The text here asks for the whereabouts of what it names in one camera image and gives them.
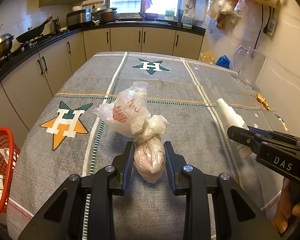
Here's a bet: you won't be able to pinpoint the grey patterned tablecloth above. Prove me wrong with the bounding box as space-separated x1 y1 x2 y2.
7 52 282 239

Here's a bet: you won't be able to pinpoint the person right hand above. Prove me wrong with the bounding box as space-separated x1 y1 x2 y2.
272 178 300 233

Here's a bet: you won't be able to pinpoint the kitchen base cabinets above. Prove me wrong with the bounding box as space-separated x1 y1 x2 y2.
0 23 205 146

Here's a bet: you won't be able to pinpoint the covered steel wok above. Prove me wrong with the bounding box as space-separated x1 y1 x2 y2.
0 24 14 59

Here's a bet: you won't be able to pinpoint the blue plastic bag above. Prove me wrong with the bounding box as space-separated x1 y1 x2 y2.
215 55 231 69

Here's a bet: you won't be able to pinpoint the gold foil candy wrapper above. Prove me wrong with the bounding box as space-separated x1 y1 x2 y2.
255 93 270 111

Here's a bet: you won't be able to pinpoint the white plastic bag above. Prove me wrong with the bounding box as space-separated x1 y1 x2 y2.
94 81 168 183

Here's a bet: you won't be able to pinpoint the steel rice cooker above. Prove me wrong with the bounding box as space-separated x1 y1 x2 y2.
66 9 92 30

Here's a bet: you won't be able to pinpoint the purple item at window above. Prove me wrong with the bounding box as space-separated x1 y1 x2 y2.
141 0 153 15

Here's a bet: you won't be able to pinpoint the black frying pan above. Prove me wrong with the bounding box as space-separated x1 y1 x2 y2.
16 15 52 43

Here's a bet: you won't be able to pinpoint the hanging plastic bags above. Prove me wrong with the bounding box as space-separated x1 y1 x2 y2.
207 0 278 30

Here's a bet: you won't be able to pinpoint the clear glass pitcher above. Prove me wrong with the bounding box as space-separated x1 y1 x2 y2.
234 45 266 89

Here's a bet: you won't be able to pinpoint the red mesh basket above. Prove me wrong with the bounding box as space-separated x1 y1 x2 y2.
0 127 20 214

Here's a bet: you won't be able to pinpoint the black power cable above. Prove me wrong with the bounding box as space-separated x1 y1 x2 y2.
253 3 265 49

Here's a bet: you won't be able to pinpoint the white plastic bottle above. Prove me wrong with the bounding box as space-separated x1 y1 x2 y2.
216 98 252 159

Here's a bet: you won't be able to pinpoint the brown pot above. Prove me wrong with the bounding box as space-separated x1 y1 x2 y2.
91 8 117 23

